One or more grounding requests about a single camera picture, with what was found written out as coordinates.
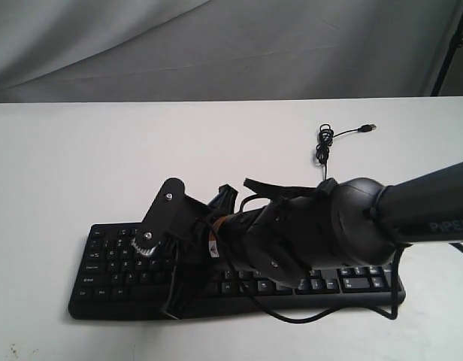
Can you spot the black acer keyboard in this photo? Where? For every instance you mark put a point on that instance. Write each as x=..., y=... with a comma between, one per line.
x=115, y=283

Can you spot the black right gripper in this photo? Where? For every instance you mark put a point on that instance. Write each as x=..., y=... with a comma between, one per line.
x=193, y=269

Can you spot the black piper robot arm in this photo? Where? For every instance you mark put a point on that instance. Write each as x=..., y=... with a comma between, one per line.
x=357, y=223

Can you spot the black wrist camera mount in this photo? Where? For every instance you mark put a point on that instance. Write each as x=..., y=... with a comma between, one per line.
x=172, y=217

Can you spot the black tripod stand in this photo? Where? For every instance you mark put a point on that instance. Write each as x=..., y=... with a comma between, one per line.
x=456, y=42

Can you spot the grey backdrop cloth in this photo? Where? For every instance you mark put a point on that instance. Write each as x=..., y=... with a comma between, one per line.
x=163, y=51

